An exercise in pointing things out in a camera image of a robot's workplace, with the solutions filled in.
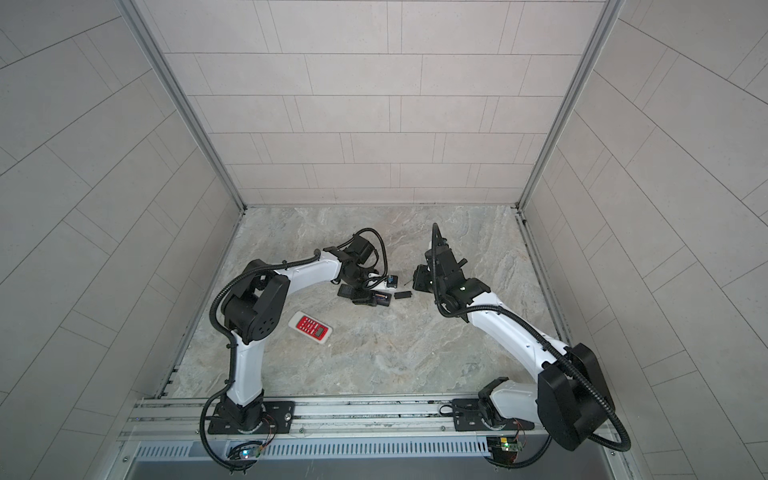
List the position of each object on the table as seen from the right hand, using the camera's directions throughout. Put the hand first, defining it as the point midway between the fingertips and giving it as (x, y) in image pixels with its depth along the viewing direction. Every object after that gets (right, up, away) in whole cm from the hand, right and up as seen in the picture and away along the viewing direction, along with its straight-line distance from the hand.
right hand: (413, 274), depth 83 cm
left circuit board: (-37, -36, -19) cm, 55 cm away
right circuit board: (+20, -38, -15) cm, 45 cm away
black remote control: (-9, -9, +8) cm, 15 cm away
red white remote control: (-30, -15, +1) cm, 33 cm away
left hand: (-9, -6, +12) cm, 16 cm away
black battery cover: (-3, -8, +10) cm, 13 cm away
